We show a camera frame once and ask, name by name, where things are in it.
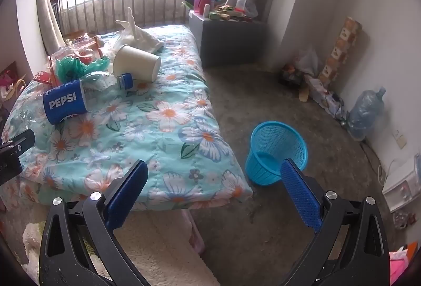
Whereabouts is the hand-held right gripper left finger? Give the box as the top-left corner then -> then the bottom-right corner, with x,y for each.
39,159 -> 152,286

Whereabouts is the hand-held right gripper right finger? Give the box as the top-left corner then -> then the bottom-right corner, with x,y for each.
280,158 -> 392,286

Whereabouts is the blue mesh waste basket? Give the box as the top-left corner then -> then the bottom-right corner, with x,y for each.
246,121 -> 309,186

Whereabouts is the red snack packet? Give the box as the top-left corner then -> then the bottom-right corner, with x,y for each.
32,71 -> 55,84

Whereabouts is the clear packet with red print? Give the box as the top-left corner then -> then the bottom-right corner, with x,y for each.
49,38 -> 104,66

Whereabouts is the white wet wipe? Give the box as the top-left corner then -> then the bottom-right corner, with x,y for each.
112,7 -> 165,53

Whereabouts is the floral teal blanket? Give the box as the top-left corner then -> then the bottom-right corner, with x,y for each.
0,24 -> 254,211

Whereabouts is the white fluffy rug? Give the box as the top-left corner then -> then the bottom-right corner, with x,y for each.
20,214 -> 221,286

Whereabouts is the blue paper cup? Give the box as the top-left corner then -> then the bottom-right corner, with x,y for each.
43,79 -> 89,125

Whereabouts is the pink slipper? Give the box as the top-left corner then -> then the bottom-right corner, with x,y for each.
182,210 -> 206,254

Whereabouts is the white water dispenser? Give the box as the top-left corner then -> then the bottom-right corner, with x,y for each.
382,154 -> 421,214

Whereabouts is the green plastic bag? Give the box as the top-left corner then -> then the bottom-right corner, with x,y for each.
54,55 -> 111,81

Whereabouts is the clear plastic package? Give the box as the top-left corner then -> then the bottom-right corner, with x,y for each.
306,76 -> 343,109

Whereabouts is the pink plastic bag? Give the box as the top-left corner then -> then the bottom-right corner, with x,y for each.
390,242 -> 418,286

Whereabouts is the labelled blue water jug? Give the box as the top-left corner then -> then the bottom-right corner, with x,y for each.
413,153 -> 421,189

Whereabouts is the black printed box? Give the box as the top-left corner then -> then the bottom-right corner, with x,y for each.
279,64 -> 305,86

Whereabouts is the white paper cup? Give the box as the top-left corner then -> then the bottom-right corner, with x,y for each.
112,44 -> 162,82

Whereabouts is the white plastic bag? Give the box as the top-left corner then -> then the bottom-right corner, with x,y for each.
293,47 -> 319,76

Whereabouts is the beige curtain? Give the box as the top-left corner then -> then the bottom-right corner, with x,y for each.
34,0 -> 64,53

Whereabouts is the grey cabinet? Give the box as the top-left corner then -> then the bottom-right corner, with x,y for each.
188,10 -> 268,69

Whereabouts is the window railing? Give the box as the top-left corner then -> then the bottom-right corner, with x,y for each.
59,0 -> 191,37

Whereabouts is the pile of small boxes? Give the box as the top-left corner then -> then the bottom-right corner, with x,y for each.
209,5 -> 254,23

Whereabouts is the clear plastic bag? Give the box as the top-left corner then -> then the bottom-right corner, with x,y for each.
235,0 -> 259,18

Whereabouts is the pink bottle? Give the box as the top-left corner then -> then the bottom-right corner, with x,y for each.
193,0 -> 213,15

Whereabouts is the white cable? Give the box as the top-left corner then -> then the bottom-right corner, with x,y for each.
377,159 -> 395,184

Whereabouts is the wall socket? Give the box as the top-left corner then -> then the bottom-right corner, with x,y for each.
393,130 -> 408,150

